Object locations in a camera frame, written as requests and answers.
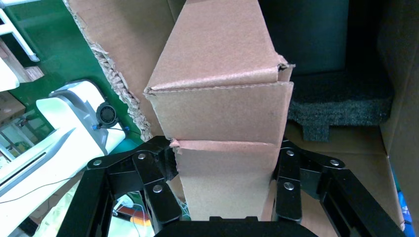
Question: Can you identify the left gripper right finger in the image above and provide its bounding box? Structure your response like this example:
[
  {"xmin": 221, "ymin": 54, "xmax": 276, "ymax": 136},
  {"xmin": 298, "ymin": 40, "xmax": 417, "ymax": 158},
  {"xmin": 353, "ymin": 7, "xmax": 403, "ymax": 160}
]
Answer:
[{"xmin": 271, "ymin": 139, "xmax": 407, "ymax": 237}]

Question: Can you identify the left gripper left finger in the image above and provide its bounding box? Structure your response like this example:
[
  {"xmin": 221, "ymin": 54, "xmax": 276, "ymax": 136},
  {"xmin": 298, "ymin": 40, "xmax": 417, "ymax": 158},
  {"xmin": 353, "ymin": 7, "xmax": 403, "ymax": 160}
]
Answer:
[{"xmin": 57, "ymin": 135, "xmax": 183, "ymax": 237}]

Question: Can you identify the small brown cardboard box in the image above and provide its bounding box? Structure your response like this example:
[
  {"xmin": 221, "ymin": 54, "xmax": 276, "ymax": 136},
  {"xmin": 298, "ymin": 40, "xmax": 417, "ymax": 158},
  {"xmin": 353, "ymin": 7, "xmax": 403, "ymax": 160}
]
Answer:
[{"xmin": 143, "ymin": 0, "xmax": 295, "ymax": 221}]

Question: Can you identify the large brown cardboard box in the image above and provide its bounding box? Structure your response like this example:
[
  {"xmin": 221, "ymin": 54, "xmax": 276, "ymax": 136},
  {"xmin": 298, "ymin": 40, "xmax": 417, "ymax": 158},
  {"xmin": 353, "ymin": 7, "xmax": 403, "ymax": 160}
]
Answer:
[{"xmin": 64, "ymin": 0, "xmax": 419, "ymax": 237}]

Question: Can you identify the red bar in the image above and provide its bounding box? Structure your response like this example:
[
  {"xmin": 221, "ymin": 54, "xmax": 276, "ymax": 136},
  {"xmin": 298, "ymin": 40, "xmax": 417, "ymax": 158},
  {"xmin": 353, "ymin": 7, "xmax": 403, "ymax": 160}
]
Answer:
[{"xmin": 114, "ymin": 209, "xmax": 148, "ymax": 220}]

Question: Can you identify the pale yellow cloth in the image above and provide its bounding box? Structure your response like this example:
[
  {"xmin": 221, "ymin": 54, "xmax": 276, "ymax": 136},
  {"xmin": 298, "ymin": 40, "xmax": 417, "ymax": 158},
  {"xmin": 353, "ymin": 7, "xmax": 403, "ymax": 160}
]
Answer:
[{"xmin": 33, "ymin": 190, "xmax": 84, "ymax": 237}]

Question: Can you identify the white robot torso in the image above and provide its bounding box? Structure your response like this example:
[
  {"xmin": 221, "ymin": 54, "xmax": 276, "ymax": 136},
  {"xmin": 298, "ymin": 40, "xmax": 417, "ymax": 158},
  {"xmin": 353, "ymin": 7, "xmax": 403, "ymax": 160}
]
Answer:
[{"xmin": 0, "ymin": 80, "xmax": 126, "ymax": 237}]

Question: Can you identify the black notched foam piece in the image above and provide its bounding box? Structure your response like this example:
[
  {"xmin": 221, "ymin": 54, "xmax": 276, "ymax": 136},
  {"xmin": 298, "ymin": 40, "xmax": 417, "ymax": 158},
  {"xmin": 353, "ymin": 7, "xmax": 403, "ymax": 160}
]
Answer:
[{"xmin": 287, "ymin": 67, "xmax": 393, "ymax": 143}]

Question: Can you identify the brown carton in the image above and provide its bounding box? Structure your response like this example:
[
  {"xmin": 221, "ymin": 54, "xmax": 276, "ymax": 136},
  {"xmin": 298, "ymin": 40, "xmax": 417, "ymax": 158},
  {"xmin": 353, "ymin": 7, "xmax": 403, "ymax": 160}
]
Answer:
[{"xmin": 0, "ymin": 91, "xmax": 27, "ymax": 125}]

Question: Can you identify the wooden pallet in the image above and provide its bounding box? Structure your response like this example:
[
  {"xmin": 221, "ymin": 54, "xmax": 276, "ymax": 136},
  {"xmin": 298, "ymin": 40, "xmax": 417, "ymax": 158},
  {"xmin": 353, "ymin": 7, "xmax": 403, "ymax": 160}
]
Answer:
[{"xmin": 0, "ymin": 39, "xmax": 45, "ymax": 83}]

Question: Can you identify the white plastic object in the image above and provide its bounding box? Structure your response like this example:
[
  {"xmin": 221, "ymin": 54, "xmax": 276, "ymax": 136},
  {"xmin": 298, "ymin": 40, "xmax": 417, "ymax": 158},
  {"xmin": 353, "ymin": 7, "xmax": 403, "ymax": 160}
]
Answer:
[{"xmin": 0, "ymin": 57, "xmax": 20, "ymax": 92}]

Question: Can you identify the dark smooth block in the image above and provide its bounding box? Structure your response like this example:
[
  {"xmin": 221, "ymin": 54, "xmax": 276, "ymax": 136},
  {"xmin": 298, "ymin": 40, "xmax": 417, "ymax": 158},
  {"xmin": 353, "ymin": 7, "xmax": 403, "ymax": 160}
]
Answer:
[{"xmin": 258, "ymin": 0, "xmax": 350, "ymax": 76}]

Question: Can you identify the orange tool handle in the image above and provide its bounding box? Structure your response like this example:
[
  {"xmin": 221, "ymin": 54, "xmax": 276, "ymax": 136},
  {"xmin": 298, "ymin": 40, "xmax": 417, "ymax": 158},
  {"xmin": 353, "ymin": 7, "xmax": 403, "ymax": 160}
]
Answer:
[{"xmin": 130, "ymin": 216, "xmax": 153, "ymax": 228}]

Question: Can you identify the thin black wire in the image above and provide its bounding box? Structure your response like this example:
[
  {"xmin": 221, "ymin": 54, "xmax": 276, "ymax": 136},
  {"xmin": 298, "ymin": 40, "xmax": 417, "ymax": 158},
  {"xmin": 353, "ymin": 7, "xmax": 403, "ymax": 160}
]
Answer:
[{"xmin": 91, "ymin": 125, "xmax": 142, "ymax": 136}]

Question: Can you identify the white metal frame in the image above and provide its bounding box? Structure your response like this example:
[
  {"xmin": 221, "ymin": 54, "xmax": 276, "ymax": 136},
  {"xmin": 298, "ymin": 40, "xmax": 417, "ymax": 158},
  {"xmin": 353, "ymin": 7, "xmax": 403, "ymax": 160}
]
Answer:
[{"xmin": 0, "ymin": 0, "xmax": 41, "ymax": 63}]

